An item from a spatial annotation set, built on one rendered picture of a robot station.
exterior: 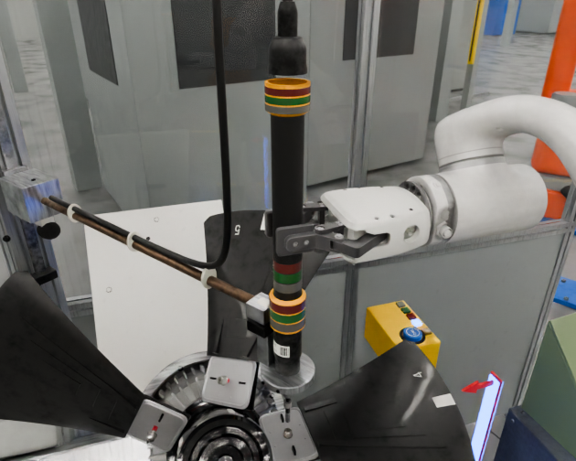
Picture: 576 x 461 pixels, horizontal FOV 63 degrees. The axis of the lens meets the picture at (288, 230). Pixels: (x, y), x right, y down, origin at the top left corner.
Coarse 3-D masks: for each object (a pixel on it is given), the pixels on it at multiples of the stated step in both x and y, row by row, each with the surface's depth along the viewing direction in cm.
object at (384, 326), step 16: (384, 304) 112; (368, 320) 111; (384, 320) 106; (400, 320) 106; (368, 336) 112; (384, 336) 104; (400, 336) 101; (432, 336) 102; (384, 352) 105; (432, 352) 101
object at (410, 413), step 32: (416, 352) 77; (352, 384) 73; (384, 384) 72; (416, 384) 73; (320, 416) 68; (352, 416) 68; (384, 416) 68; (416, 416) 68; (448, 416) 69; (320, 448) 63; (352, 448) 64; (384, 448) 64; (416, 448) 65; (448, 448) 66
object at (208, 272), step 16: (288, 0) 40; (224, 64) 48; (224, 80) 49; (224, 96) 50; (224, 112) 50; (224, 128) 51; (224, 144) 52; (224, 160) 53; (224, 176) 54; (224, 192) 55; (224, 208) 56; (112, 224) 75; (224, 224) 57; (128, 240) 71; (144, 240) 70; (224, 240) 58; (176, 256) 66; (224, 256) 59; (208, 272) 63; (208, 288) 64
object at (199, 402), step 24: (192, 408) 68; (216, 408) 64; (192, 432) 57; (216, 432) 58; (240, 432) 59; (168, 456) 66; (192, 456) 57; (216, 456) 58; (240, 456) 59; (264, 456) 58
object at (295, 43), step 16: (288, 16) 41; (288, 32) 41; (272, 48) 42; (288, 48) 41; (304, 48) 42; (272, 64) 42; (288, 64) 42; (304, 64) 43; (288, 336) 56; (288, 352) 57; (288, 368) 58
